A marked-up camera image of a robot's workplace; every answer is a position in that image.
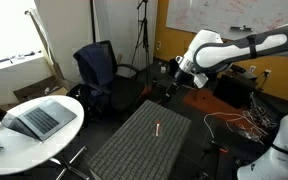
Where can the dark blue cloth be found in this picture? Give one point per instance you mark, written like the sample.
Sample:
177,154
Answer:
95,65

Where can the red and white marker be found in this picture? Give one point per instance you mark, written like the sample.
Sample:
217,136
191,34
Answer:
157,125

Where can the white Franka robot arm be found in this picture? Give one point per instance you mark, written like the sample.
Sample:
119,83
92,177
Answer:
217,55

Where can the black whiteboard eraser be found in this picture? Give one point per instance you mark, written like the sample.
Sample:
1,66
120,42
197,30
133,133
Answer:
241,28

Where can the white window counter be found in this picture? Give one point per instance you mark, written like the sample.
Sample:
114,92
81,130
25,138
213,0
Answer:
14,78

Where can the black box case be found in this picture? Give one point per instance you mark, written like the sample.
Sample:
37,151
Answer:
230,91

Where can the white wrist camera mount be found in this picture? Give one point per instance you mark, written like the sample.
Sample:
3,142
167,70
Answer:
200,80

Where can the dark woven table mat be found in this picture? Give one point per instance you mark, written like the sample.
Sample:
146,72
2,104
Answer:
140,146

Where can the black camera tripod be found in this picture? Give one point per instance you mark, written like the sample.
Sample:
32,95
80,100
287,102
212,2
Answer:
145,30

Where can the leaning beige board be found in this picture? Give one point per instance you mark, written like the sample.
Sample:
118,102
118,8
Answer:
45,40

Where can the round white table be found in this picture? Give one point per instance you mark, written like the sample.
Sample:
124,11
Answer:
20,153

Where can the white wall outlet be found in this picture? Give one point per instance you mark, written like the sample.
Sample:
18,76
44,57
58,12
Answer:
252,68

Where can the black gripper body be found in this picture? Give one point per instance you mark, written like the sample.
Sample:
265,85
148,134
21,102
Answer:
183,78

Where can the open cardboard box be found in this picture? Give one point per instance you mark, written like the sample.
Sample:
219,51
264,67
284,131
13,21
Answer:
37,88

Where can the grey open laptop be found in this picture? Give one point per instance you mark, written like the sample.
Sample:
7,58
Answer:
40,120

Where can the wall whiteboard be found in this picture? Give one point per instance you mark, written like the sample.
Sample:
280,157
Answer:
214,13

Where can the black vertical pole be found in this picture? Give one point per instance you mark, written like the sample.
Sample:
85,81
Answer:
92,20

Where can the black office chair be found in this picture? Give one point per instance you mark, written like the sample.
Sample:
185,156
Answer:
124,90

